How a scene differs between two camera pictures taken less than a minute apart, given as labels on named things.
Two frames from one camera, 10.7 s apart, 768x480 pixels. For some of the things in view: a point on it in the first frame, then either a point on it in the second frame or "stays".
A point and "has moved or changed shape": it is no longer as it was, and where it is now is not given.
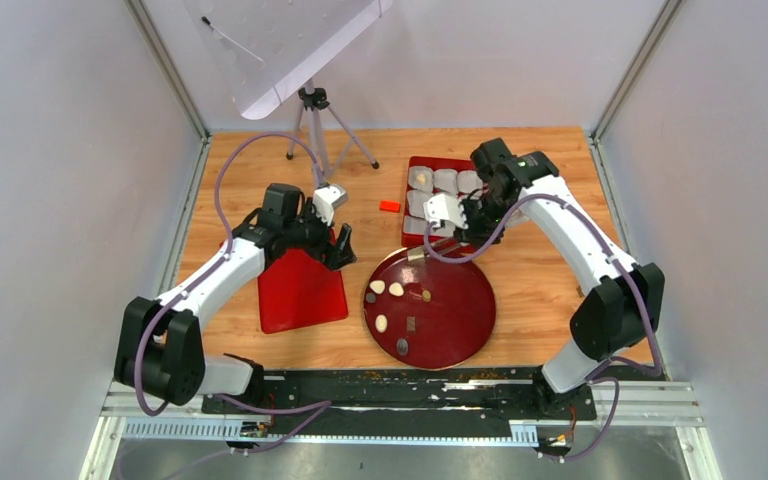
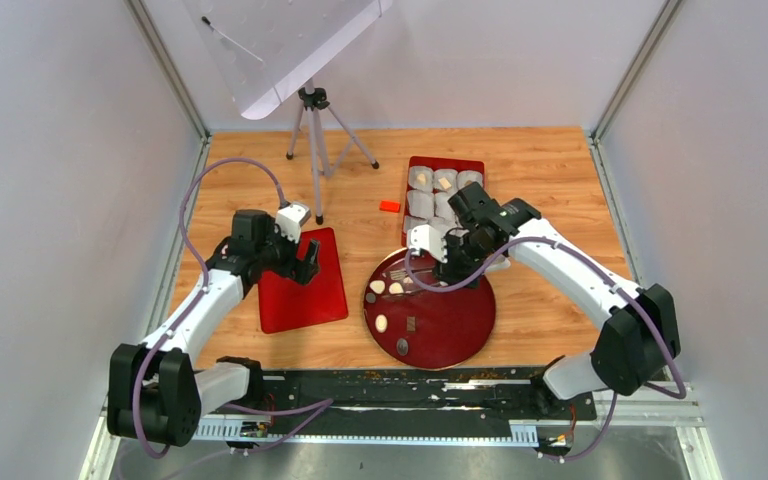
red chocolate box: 429,177 stays
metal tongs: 420,253 has moved or changed shape
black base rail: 404,401 stays
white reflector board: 263,50 stays
